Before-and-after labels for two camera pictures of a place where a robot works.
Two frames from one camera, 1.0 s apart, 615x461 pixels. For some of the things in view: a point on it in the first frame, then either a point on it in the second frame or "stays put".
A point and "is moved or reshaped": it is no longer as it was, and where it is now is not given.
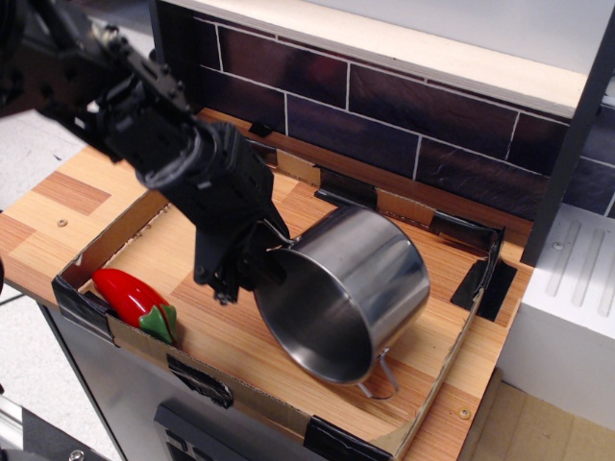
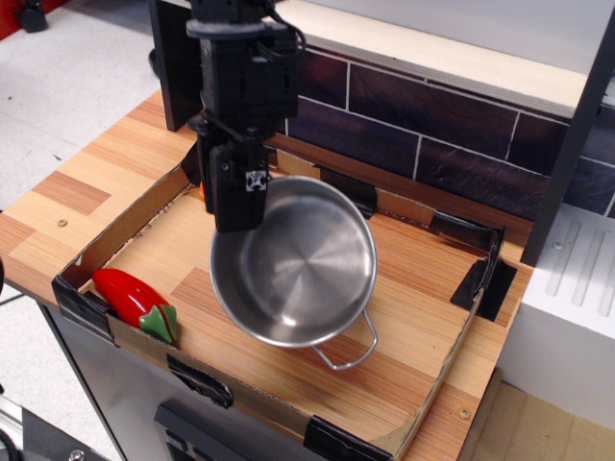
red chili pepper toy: (127, 300) stays put
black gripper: (224, 194) -> (249, 74)
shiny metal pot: (351, 284) is moved or reshaped
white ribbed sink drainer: (562, 345) stays put
